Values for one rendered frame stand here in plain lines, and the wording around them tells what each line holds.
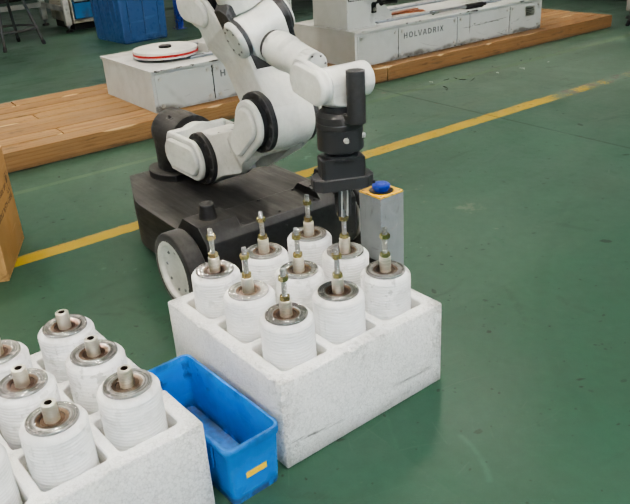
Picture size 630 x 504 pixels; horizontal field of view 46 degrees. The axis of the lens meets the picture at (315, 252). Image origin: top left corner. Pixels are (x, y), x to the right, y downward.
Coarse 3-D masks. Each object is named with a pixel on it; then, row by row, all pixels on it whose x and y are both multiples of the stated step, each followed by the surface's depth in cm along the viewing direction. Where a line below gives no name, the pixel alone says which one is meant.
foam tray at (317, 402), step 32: (288, 256) 164; (192, 320) 142; (224, 320) 141; (416, 320) 138; (192, 352) 147; (224, 352) 134; (256, 352) 133; (320, 352) 132; (352, 352) 130; (384, 352) 135; (416, 352) 142; (256, 384) 128; (288, 384) 122; (320, 384) 127; (352, 384) 132; (384, 384) 138; (416, 384) 145; (288, 416) 124; (320, 416) 130; (352, 416) 135; (288, 448) 127; (320, 448) 132
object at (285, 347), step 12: (264, 312) 129; (264, 324) 125; (300, 324) 124; (312, 324) 127; (264, 336) 126; (276, 336) 124; (288, 336) 124; (300, 336) 124; (312, 336) 127; (264, 348) 128; (276, 348) 125; (288, 348) 125; (300, 348) 125; (312, 348) 128; (276, 360) 126; (288, 360) 126; (300, 360) 126
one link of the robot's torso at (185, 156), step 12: (216, 120) 212; (228, 120) 211; (168, 132) 204; (180, 132) 204; (192, 132) 206; (168, 144) 205; (180, 144) 199; (192, 144) 194; (168, 156) 207; (180, 156) 200; (192, 156) 194; (180, 168) 203; (192, 168) 197; (204, 168) 194
